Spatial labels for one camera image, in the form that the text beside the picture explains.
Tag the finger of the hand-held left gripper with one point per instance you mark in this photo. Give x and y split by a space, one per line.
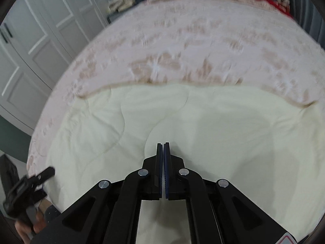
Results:
45 174

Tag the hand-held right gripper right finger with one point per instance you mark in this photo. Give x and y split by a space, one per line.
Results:
166 167

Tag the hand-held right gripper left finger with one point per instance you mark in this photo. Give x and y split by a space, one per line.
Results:
158 167

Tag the cream quilted jacket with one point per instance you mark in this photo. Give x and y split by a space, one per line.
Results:
203 137

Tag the person's left hand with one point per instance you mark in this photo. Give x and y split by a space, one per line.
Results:
39 221

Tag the black object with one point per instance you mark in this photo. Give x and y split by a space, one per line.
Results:
7 170

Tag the bed with floral cover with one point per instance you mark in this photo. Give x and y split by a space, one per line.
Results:
190 43

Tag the white panelled wardrobe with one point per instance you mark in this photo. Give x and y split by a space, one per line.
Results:
38 43

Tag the blue nightstand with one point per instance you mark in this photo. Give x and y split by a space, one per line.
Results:
115 17

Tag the stack of folded cream cloths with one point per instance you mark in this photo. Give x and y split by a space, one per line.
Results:
120 2

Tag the grey pleated curtain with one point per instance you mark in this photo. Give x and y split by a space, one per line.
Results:
309 10

